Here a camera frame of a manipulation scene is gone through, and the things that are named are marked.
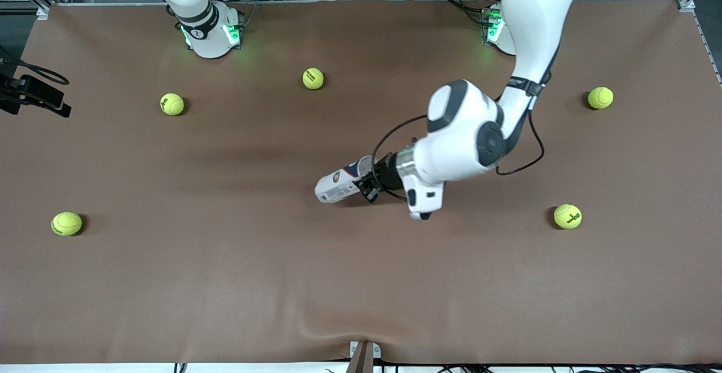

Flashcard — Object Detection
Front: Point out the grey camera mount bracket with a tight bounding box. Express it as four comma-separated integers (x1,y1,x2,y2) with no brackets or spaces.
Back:
349,340,382,373

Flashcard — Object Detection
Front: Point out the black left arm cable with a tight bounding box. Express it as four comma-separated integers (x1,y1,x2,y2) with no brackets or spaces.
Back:
371,77,545,201

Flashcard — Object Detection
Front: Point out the brown table cover mat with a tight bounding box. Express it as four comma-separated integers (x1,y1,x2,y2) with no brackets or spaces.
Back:
0,0,722,365

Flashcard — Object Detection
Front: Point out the white blue tennis ball can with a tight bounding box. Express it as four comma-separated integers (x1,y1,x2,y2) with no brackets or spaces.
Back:
314,156,380,204

